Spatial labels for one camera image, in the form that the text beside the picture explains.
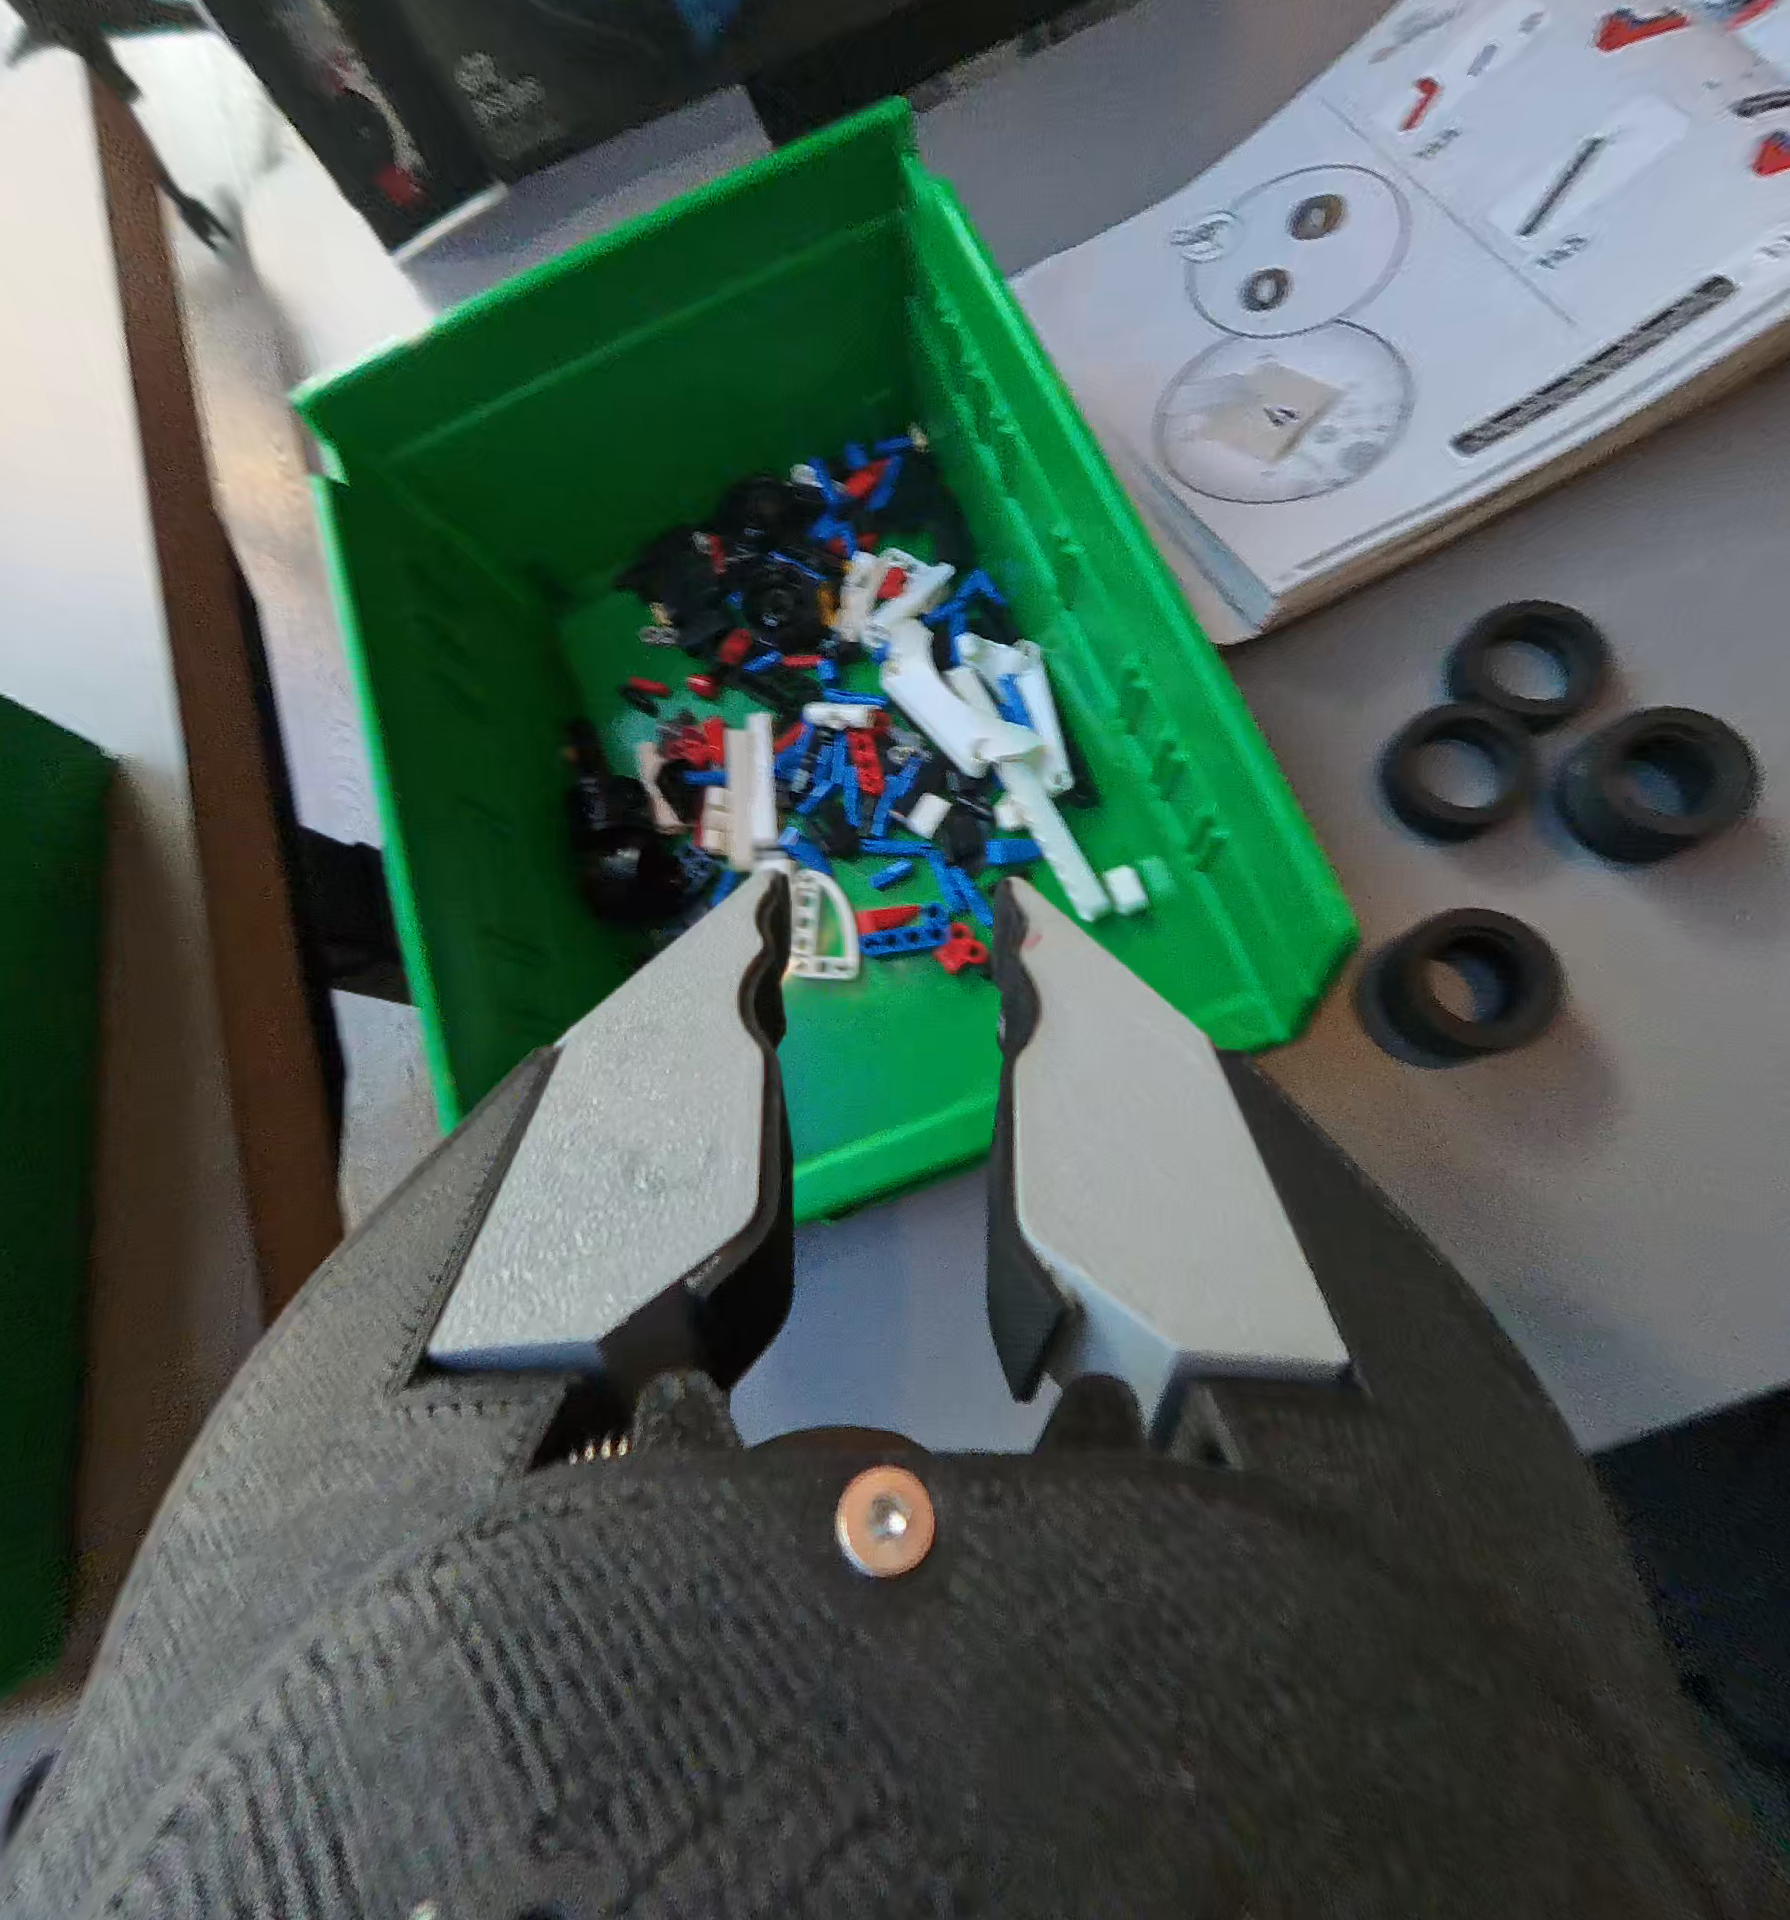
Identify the green plastic bin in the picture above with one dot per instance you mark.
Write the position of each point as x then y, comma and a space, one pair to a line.
460, 600
10, 1201

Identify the open instruction booklet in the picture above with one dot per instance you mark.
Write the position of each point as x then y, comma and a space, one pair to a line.
1435, 300

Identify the grey desk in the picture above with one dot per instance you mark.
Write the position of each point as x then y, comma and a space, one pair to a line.
1585, 1201

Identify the black toy car box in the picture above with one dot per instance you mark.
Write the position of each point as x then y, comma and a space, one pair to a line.
460, 92

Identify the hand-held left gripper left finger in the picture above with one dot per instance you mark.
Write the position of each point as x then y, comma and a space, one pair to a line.
612, 1186

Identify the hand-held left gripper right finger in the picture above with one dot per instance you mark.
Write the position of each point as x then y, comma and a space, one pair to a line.
1150, 1201

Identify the pile of brick parts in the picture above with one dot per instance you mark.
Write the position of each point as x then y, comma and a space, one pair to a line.
865, 676

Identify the black rubber tire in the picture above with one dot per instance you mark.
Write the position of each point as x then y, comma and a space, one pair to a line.
1389, 998
1404, 779
1474, 660
1585, 794

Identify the wooden-edged table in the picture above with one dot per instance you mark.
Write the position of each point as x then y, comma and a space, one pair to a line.
24, 450

